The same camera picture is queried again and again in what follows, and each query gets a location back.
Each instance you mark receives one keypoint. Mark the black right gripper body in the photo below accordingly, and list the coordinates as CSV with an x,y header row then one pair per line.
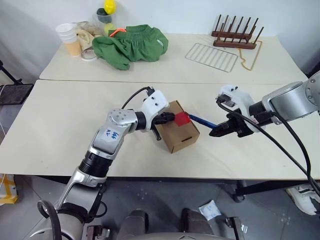
x,y
240,125

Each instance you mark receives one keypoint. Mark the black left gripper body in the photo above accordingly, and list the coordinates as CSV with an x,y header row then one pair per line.
x,y
159,119

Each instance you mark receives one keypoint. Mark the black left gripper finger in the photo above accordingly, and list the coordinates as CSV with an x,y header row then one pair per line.
x,y
170,117
157,132

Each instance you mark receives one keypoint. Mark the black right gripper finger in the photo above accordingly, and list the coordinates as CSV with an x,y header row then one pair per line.
x,y
220,133
221,127

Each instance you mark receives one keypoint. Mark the blue pen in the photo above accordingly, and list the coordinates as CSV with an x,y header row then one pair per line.
x,y
202,121

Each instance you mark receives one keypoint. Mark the brown cardboard box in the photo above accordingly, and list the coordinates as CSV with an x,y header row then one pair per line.
x,y
180,137

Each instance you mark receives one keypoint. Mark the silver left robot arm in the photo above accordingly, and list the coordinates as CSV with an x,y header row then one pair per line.
x,y
112,130

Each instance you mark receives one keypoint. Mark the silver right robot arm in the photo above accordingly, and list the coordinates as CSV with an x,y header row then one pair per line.
x,y
290,102

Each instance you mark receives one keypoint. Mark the red cube block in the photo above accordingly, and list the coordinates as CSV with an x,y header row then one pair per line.
x,y
182,119

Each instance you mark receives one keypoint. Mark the green cloth garment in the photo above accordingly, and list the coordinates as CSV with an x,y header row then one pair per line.
x,y
135,47

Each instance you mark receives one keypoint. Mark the white packet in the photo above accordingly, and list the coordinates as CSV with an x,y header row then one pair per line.
x,y
210,210

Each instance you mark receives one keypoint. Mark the dark wooden peg rack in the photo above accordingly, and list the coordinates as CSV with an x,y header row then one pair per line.
x,y
235,45

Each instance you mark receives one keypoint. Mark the dark rounded shape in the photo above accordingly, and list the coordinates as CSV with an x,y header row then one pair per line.
x,y
133,225
196,222

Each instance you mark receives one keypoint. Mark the white tape roll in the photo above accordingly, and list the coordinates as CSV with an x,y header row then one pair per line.
x,y
87,59

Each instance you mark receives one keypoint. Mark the white shoe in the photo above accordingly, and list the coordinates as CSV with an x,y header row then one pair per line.
x,y
302,200

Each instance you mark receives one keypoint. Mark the orange plastic clip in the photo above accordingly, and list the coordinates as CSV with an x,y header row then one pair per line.
x,y
117,31

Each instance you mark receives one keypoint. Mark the yellow-green ball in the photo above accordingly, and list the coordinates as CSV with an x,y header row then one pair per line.
x,y
109,28

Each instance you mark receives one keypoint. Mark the beige cloth bag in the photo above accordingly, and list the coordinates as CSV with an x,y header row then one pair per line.
x,y
85,37

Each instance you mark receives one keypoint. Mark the clear plastic container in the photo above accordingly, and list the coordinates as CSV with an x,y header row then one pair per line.
x,y
96,25

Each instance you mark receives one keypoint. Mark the dark green round toy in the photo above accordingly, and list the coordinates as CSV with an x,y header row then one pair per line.
x,y
103,15

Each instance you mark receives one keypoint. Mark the yellow toy lemon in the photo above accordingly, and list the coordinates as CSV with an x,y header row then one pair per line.
x,y
110,7

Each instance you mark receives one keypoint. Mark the black floor plate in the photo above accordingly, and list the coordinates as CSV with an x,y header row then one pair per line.
x,y
15,94

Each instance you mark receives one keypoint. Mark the black stand leg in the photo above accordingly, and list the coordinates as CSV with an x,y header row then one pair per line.
x,y
10,73

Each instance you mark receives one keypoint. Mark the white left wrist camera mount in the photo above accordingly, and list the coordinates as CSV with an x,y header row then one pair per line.
x,y
156,101

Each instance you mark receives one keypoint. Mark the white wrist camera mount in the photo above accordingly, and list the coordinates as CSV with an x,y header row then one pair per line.
x,y
240,96
156,101

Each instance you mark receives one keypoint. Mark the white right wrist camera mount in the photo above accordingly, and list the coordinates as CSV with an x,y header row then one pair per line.
x,y
240,96

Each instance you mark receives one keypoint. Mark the black table frame with caster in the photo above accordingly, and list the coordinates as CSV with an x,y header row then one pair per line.
x,y
262,186

